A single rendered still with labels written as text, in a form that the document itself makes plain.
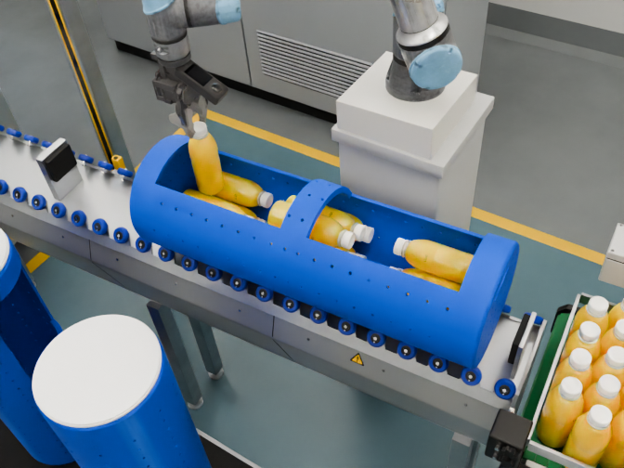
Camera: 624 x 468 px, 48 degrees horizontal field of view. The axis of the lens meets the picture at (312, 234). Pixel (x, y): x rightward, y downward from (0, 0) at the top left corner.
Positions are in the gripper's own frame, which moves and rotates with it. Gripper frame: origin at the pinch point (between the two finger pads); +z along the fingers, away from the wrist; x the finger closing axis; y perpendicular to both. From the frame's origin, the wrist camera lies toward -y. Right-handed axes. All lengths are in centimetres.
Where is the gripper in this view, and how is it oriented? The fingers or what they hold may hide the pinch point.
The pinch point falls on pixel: (199, 128)
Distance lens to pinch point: 166.7
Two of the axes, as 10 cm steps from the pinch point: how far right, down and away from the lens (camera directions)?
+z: 0.6, 6.7, 7.4
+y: -8.8, -3.1, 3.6
